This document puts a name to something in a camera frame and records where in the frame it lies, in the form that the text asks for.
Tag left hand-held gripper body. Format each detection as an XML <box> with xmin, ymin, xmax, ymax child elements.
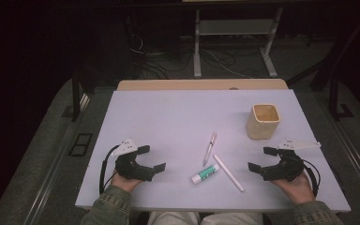
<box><xmin>111</xmin><ymin>139</ymin><xmax>156</xmax><ymax>183</ymax></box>

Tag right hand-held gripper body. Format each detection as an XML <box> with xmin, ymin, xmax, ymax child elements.
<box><xmin>262</xmin><ymin>138</ymin><xmax>322</xmax><ymax>183</ymax></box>

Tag beige square cup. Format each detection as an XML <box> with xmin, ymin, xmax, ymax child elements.
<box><xmin>246</xmin><ymin>103</ymin><xmax>281</xmax><ymax>141</ymax></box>

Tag green and white glue stick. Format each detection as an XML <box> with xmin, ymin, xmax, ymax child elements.
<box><xmin>190</xmin><ymin>163</ymin><xmax>221</xmax><ymax>186</ymax></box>

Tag clear plastic pen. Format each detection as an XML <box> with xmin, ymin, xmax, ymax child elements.
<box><xmin>202</xmin><ymin>131</ymin><xmax>218</xmax><ymax>168</ymax></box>

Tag person's left hand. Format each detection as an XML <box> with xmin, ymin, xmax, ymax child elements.
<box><xmin>111</xmin><ymin>170</ymin><xmax>142</xmax><ymax>193</ymax></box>

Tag person's right hand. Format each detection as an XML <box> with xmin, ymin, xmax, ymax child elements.
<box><xmin>270</xmin><ymin>171</ymin><xmax>316</xmax><ymax>205</ymax></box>

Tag person's light grey trousers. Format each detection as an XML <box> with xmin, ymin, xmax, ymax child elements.
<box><xmin>146</xmin><ymin>211</ymin><xmax>265</xmax><ymax>225</ymax></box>

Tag wooden table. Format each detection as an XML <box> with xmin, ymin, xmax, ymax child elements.
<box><xmin>116</xmin><ymin>78</ymin><xmax>290</xmax><ymax>92</ymax></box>

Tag white metal stand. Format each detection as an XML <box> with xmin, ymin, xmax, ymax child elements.
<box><xmin>193</xmin><ymin>7</ymin><xmax>284</xmax><ymax>79</ymax></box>

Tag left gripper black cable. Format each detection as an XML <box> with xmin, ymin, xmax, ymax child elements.
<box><xmin>98</xmin><ymin>144</ymin><xmax>120</xmax><ymax>196</ymax></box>

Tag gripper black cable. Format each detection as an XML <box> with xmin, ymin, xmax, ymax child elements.
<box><xmin>303</xmin><ymin>158</ymin><xmax>323</xmax><ymax>199</ymax></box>
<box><xmin>98</xmin><ymin>144</ymin><xmax>120</xmax><ymax>196</ymax></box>

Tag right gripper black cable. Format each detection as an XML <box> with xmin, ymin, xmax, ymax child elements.
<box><xmin>303</xmin><ymin>158</ymin><xmax>323</xmax><ymax>199</ymax></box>

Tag black floor socket frame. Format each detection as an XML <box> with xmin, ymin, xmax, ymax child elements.
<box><xmin>67</xmin><ymin>132</ymin><xmax>94</xmax><ymax>158</ymax></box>

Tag metal floor rail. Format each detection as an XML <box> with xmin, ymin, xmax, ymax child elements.
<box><xmin>313</xmin><ymin>93</ymin><xmax>360</xmax><ymax>201</ymax></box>
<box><xmin>22</xmin><ymin>93</ymin><xmax>92</xmax><ymax>225</ymax></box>

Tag tangle of floor cables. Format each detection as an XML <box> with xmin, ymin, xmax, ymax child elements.
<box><xmin>127</xmin><ymin>32</ymin><xmax>254</xmax><ymax>80</ymax></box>

